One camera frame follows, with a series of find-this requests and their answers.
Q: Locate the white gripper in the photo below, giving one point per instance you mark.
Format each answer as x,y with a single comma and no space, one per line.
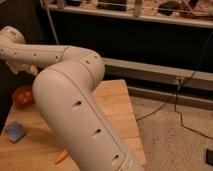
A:
17,67

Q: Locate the red ceramic bowl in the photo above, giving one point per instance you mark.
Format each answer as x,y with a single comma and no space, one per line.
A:
23,96

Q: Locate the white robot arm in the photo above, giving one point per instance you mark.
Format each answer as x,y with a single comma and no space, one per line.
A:
63,94

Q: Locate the metal pole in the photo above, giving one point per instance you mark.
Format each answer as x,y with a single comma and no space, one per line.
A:
51,21

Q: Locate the wooden table board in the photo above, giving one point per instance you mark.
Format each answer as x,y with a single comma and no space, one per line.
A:
39,148

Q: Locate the orange toy carrot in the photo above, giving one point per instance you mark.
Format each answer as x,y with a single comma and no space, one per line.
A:
61,156

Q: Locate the black floor object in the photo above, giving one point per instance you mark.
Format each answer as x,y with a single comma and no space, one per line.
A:
209,157

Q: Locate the metal shelf rail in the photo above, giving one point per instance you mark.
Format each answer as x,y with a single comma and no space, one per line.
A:
195,13

